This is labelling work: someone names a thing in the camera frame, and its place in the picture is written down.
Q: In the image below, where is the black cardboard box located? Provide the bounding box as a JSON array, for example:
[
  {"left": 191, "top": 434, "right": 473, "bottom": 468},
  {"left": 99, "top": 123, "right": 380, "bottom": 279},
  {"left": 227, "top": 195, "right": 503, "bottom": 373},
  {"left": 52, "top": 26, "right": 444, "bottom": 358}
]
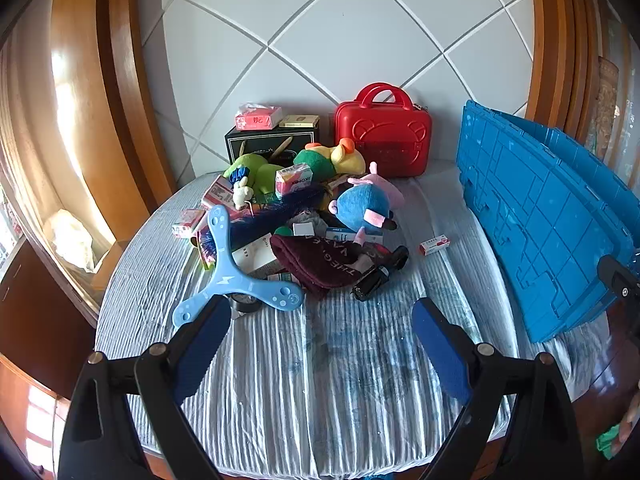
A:
[{"left": 223, "top": 125, "right": 331, "bottom": 168}]

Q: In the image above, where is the pink striped box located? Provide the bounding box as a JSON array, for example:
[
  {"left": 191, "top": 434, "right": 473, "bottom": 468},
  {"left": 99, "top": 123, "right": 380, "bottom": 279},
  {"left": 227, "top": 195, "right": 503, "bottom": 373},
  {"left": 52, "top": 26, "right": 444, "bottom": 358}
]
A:
[{"left": 201, "top": 175, "right": 236, "bottom": 211}]

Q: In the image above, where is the pale yellow flat box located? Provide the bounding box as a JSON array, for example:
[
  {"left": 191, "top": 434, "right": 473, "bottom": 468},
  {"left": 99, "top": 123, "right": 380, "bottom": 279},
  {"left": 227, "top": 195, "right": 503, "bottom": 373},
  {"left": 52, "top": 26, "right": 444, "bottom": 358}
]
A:
[{"left": 278, "top": 114, "right": 321, "bottom": 129}]

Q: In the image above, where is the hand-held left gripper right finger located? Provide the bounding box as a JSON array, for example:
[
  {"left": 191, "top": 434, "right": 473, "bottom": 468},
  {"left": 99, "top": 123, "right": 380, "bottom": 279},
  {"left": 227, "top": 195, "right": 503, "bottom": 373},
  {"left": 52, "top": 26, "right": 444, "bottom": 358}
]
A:
[{"left": 411, "top": 297, "right": 586, "bottom": 480}]

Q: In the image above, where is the maroon knit beanie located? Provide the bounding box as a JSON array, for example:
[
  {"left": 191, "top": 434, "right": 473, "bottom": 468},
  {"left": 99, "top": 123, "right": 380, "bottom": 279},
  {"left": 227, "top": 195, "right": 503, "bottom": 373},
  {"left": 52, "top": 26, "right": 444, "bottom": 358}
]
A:
[{"left": 270, "top": 233, "right": 368, "bottom": 302}]

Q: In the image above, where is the beige sheer curtain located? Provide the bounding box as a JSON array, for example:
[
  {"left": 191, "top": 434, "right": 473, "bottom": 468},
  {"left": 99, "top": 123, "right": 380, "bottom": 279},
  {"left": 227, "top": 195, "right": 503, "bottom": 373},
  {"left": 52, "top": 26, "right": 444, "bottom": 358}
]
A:
[{"left": 0, "top": 35, "right": 131, "bottom": 281}]

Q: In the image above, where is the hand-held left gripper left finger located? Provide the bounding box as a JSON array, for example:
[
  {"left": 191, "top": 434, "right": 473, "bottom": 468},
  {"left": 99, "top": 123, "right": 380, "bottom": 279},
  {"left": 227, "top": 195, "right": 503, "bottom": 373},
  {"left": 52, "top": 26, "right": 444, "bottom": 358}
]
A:
[{"left": 57, "top": 295, "right": 233, "bottom": 480}]

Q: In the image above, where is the wooden headboard pillar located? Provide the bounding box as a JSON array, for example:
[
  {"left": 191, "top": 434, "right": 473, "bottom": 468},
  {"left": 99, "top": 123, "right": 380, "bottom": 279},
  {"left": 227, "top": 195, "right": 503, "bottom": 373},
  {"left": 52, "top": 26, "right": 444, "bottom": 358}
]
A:
[
  {"left": 525, "top": 0, "right": 608, "bottom": 133},
  {"left": 50, "top": 0, "right": 177, "bottom": 211}
]

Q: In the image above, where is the yellow green plush toy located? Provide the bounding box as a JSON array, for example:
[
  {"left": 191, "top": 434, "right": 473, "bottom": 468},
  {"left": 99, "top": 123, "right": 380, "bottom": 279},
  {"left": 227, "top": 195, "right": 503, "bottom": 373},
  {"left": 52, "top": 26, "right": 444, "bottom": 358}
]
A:
[{"left": 292, "top": 138, "right": 366, "bottom": 181}]

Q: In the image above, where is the white plastic bag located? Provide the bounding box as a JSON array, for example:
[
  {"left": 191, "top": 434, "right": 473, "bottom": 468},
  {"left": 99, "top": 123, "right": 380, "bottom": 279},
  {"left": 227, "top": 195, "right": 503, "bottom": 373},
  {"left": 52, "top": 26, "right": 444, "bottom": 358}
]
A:
[{"left": 45, "top": 208, "right": 108, "bottom": 273}]

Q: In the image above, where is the small red white box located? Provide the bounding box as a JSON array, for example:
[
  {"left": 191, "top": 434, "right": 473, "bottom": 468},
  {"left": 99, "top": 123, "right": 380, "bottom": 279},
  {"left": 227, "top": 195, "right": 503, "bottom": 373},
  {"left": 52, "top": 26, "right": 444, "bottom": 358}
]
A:
[{"left": 419, "top": 235, "right": 451, "bottom": 257}]

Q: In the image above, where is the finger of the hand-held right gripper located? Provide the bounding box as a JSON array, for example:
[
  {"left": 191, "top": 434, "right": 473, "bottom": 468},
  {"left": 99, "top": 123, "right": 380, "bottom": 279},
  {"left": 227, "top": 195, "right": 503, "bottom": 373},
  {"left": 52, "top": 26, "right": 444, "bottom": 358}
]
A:
[{"left": 596, "top": 254, "right": 640, "bottom": 351}]

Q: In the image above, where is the light blue boomerang toy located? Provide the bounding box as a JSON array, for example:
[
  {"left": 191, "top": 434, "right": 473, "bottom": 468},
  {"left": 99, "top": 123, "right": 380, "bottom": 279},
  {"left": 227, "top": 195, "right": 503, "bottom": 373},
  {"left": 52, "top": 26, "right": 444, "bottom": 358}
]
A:
[{"left": 171, "top": 205, "right": 306, "bottom": 331}]

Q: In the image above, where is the blue plastic crate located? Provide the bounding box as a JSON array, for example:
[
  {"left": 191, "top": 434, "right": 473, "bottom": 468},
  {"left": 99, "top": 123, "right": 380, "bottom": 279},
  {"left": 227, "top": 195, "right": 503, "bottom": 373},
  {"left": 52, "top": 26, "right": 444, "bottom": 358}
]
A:
[{"left": 456, "top": 99, "right": 640, "bottom": 345}]

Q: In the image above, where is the pink tissue pack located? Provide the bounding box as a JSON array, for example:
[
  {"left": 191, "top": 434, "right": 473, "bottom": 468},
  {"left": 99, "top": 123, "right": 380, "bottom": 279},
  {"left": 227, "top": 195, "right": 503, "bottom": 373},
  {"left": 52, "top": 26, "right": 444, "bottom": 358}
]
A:
[{"left": 234, "top": 102, "right": 283, "bottom": 131}]

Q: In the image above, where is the red hard carry case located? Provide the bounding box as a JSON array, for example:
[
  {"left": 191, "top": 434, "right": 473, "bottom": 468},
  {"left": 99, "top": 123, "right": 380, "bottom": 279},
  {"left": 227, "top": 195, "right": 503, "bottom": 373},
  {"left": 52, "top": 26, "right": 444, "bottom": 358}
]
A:
[{"left": 334, "top": 83, "right": 434, "bottom": 178}]

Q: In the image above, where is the white green patch box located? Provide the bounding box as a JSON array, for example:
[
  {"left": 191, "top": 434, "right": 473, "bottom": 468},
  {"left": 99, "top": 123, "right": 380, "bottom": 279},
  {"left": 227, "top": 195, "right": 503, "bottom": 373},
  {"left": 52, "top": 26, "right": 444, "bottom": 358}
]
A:
[{"left": 240, "top": 234, "right": 277, "bottom": 278}]

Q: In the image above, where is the red white flat box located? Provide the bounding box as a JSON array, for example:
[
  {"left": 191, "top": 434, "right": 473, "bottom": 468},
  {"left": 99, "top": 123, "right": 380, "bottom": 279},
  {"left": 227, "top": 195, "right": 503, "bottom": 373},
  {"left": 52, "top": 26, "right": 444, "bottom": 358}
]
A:
[{"left": 172, "top": 208, "right": 207, "bottom": 238}]

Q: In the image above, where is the black tape roll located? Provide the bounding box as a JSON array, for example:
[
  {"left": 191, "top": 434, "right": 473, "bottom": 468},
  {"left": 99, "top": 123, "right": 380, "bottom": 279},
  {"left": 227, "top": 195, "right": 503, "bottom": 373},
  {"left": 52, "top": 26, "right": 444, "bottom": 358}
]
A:
[{"left": 231, "top": 297, "right": 273, "bottom": 318}]

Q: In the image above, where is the blue pink pig plush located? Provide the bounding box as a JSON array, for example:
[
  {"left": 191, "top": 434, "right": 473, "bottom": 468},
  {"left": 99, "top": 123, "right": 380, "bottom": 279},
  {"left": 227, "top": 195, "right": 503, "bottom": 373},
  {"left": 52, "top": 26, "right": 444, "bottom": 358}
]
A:
[{"left": 328, "top": 161, "right": 406, "bottom": 248}]

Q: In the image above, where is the green cloth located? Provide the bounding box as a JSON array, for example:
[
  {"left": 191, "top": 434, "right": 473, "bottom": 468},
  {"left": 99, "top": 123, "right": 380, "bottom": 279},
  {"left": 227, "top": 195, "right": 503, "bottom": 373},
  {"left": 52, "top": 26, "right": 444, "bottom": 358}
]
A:
[{"left": 595, "top": 425, "right": 623, "bottom": 461}]

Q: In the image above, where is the pink white box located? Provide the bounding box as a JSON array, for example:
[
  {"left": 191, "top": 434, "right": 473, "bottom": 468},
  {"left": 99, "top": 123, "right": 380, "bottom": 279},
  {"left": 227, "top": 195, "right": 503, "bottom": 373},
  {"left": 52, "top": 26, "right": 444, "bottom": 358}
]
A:
[{"left": 275, "top": 167, "right": 315, "bottom": 197}]

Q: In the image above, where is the small white plush keychain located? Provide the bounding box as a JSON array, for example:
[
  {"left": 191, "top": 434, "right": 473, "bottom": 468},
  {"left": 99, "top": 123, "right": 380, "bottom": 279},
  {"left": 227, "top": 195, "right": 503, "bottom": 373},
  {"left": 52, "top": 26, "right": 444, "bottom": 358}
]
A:
[{"left": 231, "top": 180, "right": 256, "bottom": 210}]

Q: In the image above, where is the dark wooden cabinet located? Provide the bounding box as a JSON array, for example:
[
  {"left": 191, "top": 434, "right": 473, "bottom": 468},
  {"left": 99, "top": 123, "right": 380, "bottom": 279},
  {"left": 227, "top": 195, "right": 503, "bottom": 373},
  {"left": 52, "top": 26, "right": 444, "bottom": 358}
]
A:
[{"left": 0, "top": 240, "right": 98, "bottom": 396}]

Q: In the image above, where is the clear quilt storage bag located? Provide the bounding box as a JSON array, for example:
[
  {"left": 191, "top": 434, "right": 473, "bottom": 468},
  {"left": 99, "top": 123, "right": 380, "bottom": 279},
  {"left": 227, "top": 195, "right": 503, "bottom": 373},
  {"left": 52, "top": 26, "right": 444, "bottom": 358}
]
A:
[{"left": 597, "top": 55, "right": 640, "bottom": 171}]

